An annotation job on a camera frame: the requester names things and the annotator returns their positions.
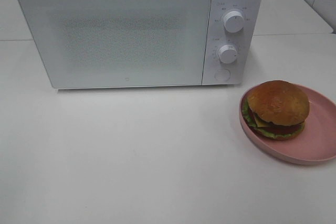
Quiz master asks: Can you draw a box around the round door release button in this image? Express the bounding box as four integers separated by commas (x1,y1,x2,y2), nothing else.
215,69,230,83

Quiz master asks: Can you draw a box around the white microwave door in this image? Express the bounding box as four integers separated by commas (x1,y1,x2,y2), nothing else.
18,0,210,89

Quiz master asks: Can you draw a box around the upper white power knob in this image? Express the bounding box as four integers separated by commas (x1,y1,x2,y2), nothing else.
223,9,245,33

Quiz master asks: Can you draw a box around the white timer knob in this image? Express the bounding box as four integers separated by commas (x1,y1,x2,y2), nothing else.
217,44,238,64

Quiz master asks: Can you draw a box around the pink round plate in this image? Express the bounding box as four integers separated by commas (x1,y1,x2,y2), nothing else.
238,85,335,165

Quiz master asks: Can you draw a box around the toy hamburger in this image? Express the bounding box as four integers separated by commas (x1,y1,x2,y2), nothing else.
241,80,310,141

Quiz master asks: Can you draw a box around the white microwave oven body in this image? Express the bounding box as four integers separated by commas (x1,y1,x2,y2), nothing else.
18,0,265,90

